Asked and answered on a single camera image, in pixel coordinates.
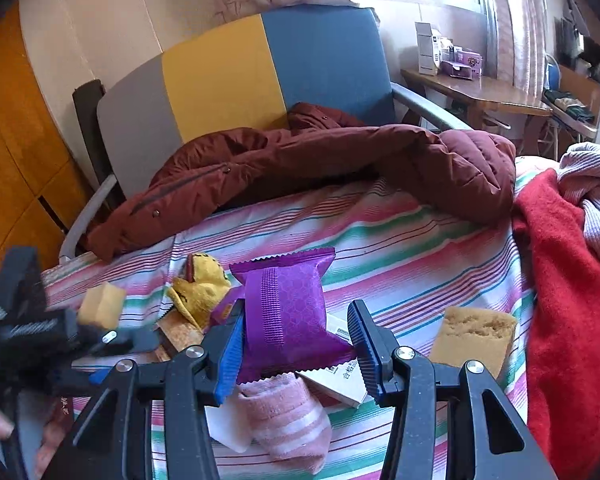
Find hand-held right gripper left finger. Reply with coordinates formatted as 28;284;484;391
45;300;246;480

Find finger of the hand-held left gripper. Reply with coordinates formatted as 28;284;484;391
77;327;161;357
55;360;117;392

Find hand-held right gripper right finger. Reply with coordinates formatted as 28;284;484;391
346;299;561;480

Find small yellow sponge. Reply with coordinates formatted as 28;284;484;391
77;282;127;331

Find purple snack packet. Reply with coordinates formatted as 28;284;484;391
228;246;357;386

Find pink striped sock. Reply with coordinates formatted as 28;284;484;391
236;374;333;462

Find white printed carton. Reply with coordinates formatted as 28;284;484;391
295;314;376;406

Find clear cracker packet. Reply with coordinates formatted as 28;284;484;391
155;310;207;362

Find striped bed sheet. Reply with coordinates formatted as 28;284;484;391
42;160;538;480

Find large yellow sponge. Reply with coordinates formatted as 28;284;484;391
428;307;518;382

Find orange wooden wardrobe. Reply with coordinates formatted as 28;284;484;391
0;2;98;301

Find maroon padded jacket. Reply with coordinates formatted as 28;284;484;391
86;102;517;262

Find red blanket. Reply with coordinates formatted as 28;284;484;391
511;169;600;480

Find dark brown board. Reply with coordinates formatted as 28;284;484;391
72;80;113;201

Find grey yellow blue armchair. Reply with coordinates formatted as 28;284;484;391
57;6;473;263

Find pink ribbed sweater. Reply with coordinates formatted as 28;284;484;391
557;142;600;268

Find wooden desk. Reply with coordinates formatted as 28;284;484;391
400;67;553;156

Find purple box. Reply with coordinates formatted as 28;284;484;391
454;47;483;77
440;60;473;81

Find tall white box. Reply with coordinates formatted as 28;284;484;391
414;21;443;76

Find dark green cloth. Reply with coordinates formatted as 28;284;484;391
552;90;596;122

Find blue round object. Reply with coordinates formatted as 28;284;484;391
545;55;563;91

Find pink striped curtain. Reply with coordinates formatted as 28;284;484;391
485;0;556;91

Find black equipment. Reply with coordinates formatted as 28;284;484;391
555;0;600;75

